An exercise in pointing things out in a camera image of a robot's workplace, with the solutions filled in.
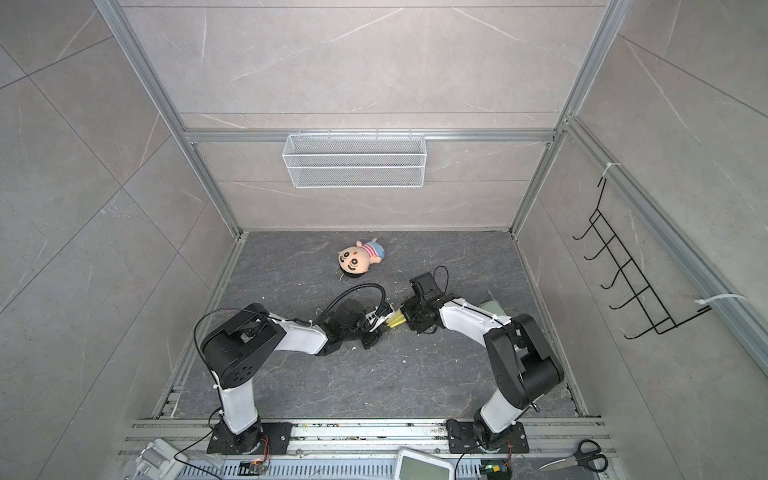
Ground yellow square paper sheet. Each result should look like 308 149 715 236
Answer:
386 310 406 329

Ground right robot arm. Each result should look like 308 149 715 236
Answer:
401 273 565 443

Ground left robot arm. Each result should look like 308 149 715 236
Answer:
197 299 394 436

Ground plush doll toy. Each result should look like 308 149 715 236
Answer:
337 238 386 278

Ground white digital scale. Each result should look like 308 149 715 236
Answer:
394 448 456 480

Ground small green circuit board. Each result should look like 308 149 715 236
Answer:
480 462 512 480

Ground white device bottom left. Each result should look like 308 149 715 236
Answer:
136 438 188 480

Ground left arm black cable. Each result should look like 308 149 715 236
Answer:
193 282 388 373

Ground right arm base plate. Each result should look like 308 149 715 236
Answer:
445 419 530 454

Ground white wire mesh basket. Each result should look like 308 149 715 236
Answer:
282 133 428 189

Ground small red-wired circuit board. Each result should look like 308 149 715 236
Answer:
238 460 270 476

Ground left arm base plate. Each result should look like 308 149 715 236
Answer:
206 420 293 455

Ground black handled scissors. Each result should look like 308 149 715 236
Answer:
539 439 609 473

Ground black wire hook rack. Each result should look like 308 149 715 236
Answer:
572 178 713 340

